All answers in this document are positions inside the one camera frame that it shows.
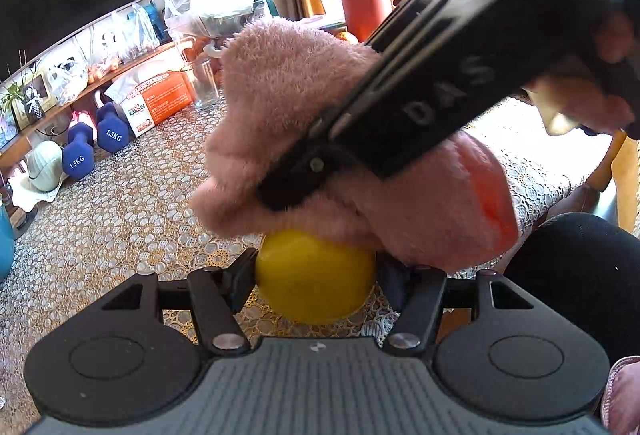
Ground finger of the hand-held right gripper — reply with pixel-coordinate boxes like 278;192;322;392
256;107;388;212

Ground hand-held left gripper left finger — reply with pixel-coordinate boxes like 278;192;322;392
100;247;261;357

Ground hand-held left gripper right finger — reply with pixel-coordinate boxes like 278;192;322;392
377;259;523;357

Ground yellow ball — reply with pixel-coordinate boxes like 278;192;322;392
254;229;379;326

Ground pink fluffy cloth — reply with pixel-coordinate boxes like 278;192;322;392
189;19;521;275

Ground person's right hand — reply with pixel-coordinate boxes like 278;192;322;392
521;11;638;136

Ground clear glass cup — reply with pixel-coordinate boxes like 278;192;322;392
180;48;222;112

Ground orange and white carton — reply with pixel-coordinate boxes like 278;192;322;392
104;69;196;139

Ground person's leg in black trousers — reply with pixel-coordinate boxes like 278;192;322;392
501;212;640;367

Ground clear plastic bag with bowl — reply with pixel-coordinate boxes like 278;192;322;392
162;0;275;39

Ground blue dumbbell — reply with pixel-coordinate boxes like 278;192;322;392
61;121;97;180
94;91;132;154

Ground wooden chair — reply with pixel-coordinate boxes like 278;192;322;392
594;129;640;237

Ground blue plastic bag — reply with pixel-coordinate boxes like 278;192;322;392
126;3;163;52

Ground wooden television cabinet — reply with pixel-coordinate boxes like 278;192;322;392
0;32;197;178

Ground grey-green round helmet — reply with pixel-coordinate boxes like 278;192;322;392
24;140;64;193

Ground blue round object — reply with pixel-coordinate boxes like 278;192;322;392
0;204;17;285

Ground white plastic bag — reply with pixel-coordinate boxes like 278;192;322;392
46;57;90;106

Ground pink garment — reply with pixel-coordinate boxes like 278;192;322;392
599;355;640;435

